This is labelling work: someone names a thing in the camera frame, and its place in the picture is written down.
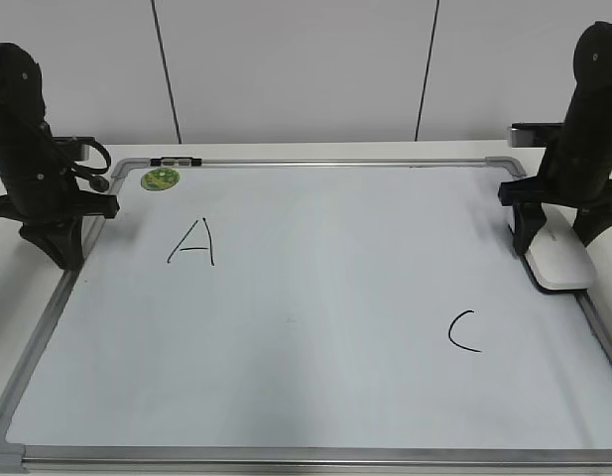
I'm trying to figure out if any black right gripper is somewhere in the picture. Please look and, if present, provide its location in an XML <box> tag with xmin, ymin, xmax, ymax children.
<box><xmin>498</xmin><ymin>120</ymin><xmax>612</xmax><ymax>256</ymax></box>

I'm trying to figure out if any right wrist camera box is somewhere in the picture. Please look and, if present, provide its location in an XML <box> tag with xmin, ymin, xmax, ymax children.
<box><xmin>508</xmin><ymin>122</ymin><xmax>562</xmax><ymax>148</ymax></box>

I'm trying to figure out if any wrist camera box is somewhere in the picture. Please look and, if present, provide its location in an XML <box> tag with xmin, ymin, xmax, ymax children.
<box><xmin>508</xmin><ymin>122</ymin><xmax>562</xmax><ymax>148</ymax></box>
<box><xmin>54</xmin><ymin>136</ymin><xmax>93</xmax><ymax>163</ymax></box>

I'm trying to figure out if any black marker holder clip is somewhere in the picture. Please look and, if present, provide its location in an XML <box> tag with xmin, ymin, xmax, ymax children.
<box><xmin>149</xmin><ymin>157</ymin><xmax>202</xmax><ymax>168</ymax></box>

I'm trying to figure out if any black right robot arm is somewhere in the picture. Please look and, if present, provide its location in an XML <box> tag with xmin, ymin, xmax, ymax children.
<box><xmin>498</xmin><ymin>21</ymin><xmax>612</xmax><ymax>256</ymax></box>

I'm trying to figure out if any green round magnet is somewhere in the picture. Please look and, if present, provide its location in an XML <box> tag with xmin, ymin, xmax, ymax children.
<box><xmin>140</xmin><ymin>168</ymin><xmax>180</xmax><ymax>191</ymax></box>

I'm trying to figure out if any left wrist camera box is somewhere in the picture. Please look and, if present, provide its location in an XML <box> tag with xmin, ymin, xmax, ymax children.
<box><xmin>54</xmin><ymin>136</ymin><xmax>93</xmax><ymax>163</ymax></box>

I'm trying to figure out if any white magnetic whiteboard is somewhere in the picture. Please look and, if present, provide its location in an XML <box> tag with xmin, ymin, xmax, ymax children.
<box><xmin>0</xmin><ymin>157</ymin><xmax>612</xmax><ymax>473</ymax></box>

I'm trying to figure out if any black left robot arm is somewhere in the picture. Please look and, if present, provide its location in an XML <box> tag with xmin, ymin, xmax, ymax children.
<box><xmin>0</xmin><ymin>43</ymin><xmax>120</xmax><ymax>270</ymax></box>

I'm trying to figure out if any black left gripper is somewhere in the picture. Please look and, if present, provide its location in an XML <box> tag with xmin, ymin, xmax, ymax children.
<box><xmin>0</xmin><ymin>116</ymin><xmax>119</xmax><ymax>271</ymax></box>

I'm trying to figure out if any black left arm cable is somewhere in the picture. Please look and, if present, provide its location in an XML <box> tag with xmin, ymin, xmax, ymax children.
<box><xmin>66</xmin><ymin>136</ymin><xmax>112</xmax><ymax>192</ymax></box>

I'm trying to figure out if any white whiteboard eraser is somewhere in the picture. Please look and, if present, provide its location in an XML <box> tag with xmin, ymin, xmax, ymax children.
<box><xmin>509</xmin><ymin>205</ymin><xmax>597</xmax><ymax>294</ymax></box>

